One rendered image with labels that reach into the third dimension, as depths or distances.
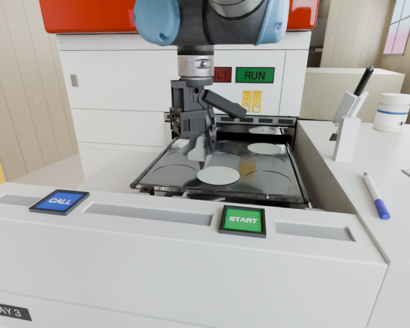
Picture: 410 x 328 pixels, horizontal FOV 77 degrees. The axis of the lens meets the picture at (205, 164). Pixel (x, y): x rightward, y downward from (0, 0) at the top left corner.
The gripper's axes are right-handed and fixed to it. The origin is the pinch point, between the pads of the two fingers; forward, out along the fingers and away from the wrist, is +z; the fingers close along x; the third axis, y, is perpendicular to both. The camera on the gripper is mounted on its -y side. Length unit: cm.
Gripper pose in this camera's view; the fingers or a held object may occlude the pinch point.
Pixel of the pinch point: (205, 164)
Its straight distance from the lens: 62.7
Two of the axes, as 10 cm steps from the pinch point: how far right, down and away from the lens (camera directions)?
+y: -9.0, 1.7, -4.1
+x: 4.4, 3.5, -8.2
